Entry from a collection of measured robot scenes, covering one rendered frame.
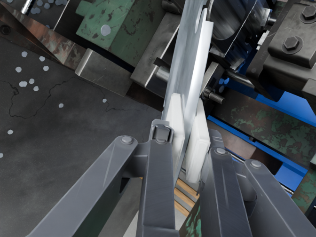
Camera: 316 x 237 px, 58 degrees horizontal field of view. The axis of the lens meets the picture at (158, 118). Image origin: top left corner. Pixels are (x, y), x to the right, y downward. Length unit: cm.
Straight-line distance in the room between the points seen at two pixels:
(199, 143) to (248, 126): 69
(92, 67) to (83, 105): 84
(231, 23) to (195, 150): 51
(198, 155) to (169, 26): 53
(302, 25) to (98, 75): 41
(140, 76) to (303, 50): 33
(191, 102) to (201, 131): 3
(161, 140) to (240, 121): 71
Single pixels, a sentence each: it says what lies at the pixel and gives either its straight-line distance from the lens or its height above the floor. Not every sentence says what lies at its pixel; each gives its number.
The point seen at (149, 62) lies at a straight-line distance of 66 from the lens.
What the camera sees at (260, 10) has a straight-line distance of 75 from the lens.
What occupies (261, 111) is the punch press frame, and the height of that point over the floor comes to 83.
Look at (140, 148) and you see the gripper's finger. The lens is 15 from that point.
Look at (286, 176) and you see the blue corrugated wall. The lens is 177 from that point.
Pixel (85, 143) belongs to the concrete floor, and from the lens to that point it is 158.
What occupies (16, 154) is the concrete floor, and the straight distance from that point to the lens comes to 145.
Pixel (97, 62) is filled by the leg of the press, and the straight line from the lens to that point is 62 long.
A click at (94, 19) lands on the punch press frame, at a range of 71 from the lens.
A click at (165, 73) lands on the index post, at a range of 63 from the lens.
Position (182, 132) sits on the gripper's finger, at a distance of 16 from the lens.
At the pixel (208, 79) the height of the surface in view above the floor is 75.
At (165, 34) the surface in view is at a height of 68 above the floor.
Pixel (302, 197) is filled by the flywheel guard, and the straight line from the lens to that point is 72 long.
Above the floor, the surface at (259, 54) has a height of 87.
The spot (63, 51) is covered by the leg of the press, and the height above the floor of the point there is 60.
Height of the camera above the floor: 115
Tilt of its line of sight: 39 degrees down
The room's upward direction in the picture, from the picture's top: 124 degrees clockwise
